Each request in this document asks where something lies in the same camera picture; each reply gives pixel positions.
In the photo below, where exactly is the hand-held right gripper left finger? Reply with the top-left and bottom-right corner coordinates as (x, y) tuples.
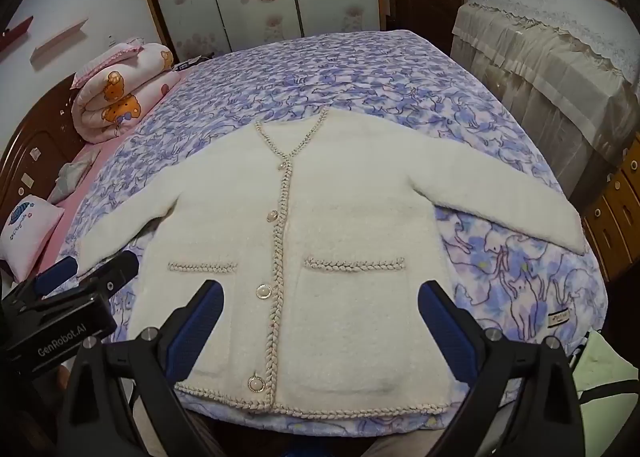
(57, 279), (226, 457)

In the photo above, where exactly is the pink bear print quilt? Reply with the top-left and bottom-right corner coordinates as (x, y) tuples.
(70, 37), (181, 144)

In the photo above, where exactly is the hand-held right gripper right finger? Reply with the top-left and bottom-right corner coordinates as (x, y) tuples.
(417, 279), (586, 457)

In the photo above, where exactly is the grey cloth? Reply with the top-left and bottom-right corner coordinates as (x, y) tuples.
(47, 162), (93, 205)

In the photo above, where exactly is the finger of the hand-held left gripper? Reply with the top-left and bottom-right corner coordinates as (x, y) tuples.
(34, 257), (80, 299)
(75, 252), (141, 310)

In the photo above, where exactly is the black object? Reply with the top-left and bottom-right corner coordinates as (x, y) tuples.
(172, 54), (216, 72)

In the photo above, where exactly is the red wall shelf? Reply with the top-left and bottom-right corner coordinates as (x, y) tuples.
(0, 17), (33, 54)

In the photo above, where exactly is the wooden wall shelf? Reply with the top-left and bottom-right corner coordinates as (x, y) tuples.
(31, 19), (90, 62)

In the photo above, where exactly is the wooden headboard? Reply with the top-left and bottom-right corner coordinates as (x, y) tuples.
(0, 72), (83, 238)

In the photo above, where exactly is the white fluffy cardigan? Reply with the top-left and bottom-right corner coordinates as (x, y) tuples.
(75, 107), (591, 413)

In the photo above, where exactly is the wooden drawer cabinet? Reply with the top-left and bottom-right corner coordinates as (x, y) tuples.
(580, 137), (640, 283)

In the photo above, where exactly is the small white printed pillow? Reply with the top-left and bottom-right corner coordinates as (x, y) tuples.
(0, 194), (66, 283)

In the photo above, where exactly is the pink bed sheet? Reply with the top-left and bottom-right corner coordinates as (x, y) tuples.
(47, 69), (196, 220)

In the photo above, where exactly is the light green bag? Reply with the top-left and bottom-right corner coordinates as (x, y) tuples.
(570, 332), (640, 457)

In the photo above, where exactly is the blue floral blanket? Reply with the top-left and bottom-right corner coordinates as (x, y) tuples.
(60, 29), (608, 433)

